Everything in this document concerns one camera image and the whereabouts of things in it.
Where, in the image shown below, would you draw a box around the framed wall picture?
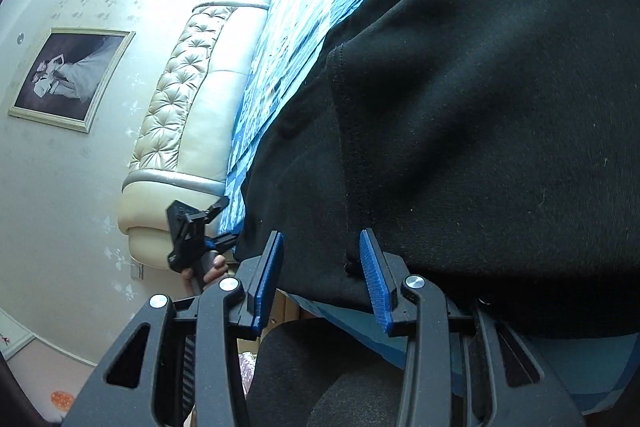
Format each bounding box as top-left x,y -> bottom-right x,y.
7,27 -> 136,134

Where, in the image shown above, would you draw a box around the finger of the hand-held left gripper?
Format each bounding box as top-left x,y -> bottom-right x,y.
202,196 -> 230,224
204,232 -> 242,254

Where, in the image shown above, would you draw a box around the person's dark trousers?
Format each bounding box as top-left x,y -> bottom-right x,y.
245,322 -> 501,427

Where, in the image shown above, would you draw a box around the black studded pants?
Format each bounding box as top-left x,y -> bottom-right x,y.
234,0 -> 640,340

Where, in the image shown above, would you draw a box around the cream nightstand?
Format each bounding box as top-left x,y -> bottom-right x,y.
0,309 -> 33,360

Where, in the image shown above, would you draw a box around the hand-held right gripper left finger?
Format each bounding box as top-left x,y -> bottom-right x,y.
60,231 -> 286,427

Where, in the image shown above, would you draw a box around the person's left hand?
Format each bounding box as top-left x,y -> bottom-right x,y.
181,254 -> 229,295

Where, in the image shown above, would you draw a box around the pink floral cloth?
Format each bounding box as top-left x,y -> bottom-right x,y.
240,353 -> 257,391

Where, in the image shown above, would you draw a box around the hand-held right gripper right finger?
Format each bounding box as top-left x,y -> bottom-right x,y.
359,228 -> 586,427

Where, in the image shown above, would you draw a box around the beige tufted headboard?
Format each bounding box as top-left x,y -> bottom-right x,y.
117,0 -> 276,268

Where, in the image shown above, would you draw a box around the blue patterned bedsheet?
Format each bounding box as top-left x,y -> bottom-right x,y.
222,0 -> 640,413

